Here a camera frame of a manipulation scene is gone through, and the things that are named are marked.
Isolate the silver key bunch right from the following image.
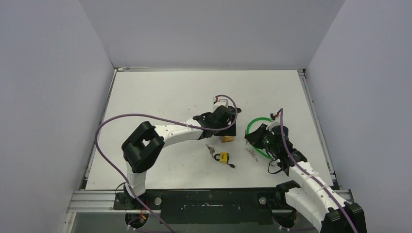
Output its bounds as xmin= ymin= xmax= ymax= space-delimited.
xmin=246 ymin=149 xmax=258 ymax=162

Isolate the brass padlock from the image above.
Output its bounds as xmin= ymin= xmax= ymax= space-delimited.
xmin=221 ymin=136 xmax=235 ymax=143

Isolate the yellow black padlock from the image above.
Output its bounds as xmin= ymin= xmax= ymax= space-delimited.
xmin=214 ymin=152 xmax=229 ymax=164

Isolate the silver key bunch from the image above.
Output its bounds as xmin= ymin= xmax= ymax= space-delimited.
xmin=246 ymin=149 xmax=258 ymax=162
xmin=206 ymin=144 xmax=215 ymax=158

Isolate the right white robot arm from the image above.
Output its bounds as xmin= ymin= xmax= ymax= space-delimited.
xmin=245 ymin=124 xmax=367 ymax=233

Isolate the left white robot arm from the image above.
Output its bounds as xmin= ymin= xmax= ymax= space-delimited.
xmin=121 ymin=105 xmax=241 ymax=209

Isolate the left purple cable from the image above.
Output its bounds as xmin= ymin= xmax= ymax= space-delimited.
xmin=94 ymin=94 xmax=239 ymax=233

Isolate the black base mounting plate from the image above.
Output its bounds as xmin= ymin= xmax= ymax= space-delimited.
xmin=113 ymin=187 xmax=297 ymax=226

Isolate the purple cable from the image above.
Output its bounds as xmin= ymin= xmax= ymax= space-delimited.
xmin=276 ymin=108 xmax=358 ymax=233
xmin=94 ymin=94 xmax=239 ymax=233

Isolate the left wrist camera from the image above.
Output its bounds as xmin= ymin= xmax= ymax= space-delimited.
xmin=213 ymin=99 xmax=229 ymax=110

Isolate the green cable lock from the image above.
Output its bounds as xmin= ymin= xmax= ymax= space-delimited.
xmin=245 ymin=117 xmax=282 ymax=175

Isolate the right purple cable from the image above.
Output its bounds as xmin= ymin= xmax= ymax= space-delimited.
xmin=276 ymin=108 xmax=358 ymax=233

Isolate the silver key bunch centre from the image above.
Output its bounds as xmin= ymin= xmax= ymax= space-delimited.
xmin=206 ymin=144 xmax=215 ymax=158

